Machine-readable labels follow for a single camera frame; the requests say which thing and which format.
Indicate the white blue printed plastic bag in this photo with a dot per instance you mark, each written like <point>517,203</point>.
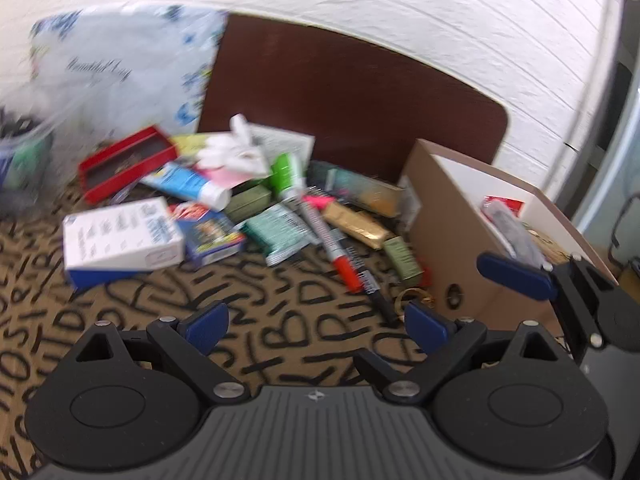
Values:
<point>125,70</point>

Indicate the red packet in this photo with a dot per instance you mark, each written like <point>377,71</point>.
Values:
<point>505,204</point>

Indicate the gold foil bar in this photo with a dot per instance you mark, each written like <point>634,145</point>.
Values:
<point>355,225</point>

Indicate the silver red marker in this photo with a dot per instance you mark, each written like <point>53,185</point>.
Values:
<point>331,241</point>

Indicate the red tray box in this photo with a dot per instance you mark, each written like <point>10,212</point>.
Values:
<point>131,156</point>

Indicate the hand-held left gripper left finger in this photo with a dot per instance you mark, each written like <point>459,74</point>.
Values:
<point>206,326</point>

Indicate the clear plastic container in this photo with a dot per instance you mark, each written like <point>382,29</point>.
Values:
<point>25,155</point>

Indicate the brown cardboard box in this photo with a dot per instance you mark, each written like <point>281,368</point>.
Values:
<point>450,220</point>

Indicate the black pen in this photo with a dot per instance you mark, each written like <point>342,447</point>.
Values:
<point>373,291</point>

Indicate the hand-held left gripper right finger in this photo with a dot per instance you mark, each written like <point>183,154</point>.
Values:
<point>425,324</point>

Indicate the green foil packet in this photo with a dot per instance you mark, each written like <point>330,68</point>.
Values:
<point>280,230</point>

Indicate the green white tube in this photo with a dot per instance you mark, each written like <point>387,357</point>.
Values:
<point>286,170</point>

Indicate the blue card box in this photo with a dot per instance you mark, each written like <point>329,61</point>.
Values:
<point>210,236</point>

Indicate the white paper card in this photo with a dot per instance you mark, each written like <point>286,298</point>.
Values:
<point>286,142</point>

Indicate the dark brown board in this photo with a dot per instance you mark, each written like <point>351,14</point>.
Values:
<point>350,95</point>

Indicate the small olive green box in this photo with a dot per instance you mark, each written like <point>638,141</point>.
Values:
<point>403,258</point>

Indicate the yellow green packet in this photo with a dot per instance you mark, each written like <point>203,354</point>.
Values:
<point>186,143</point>

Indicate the crumpled white tissue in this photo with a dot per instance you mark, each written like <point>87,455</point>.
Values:
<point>230,150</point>

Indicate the white blue carton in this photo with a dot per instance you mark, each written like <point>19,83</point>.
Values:
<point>115,235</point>

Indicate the grey wrapped item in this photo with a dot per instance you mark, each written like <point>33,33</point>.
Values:
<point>515,236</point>

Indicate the long teal box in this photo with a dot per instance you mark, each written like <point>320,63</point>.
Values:
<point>361,188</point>

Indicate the pink highlighter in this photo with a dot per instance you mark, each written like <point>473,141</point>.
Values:
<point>319,202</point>

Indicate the pink packet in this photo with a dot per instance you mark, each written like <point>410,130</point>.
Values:
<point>221,176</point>

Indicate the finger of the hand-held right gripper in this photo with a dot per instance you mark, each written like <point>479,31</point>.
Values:
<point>515,274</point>

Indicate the letter-printed tan desktop cloth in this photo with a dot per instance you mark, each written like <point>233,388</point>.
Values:
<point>300,320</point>

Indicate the blue white tube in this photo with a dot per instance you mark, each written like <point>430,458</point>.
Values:
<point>185,182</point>

